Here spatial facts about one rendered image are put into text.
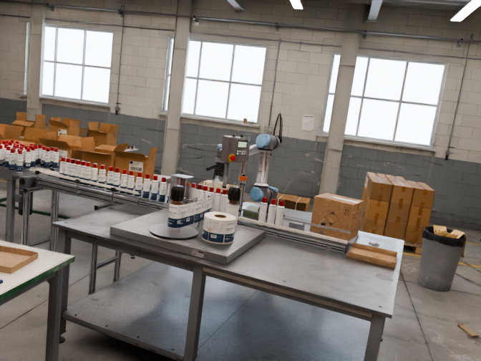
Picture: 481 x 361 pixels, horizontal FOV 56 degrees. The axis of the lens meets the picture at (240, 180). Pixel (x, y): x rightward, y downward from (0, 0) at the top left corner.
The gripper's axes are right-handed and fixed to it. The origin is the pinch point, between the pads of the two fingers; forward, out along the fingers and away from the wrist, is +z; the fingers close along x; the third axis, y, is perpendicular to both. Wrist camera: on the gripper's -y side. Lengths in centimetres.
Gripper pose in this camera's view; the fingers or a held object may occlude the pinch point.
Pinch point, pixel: (214, 184)
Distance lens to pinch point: 392.8
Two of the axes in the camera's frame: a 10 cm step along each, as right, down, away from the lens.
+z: -1.4, 9.8, 1.7
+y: 9.6, 1.7, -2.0
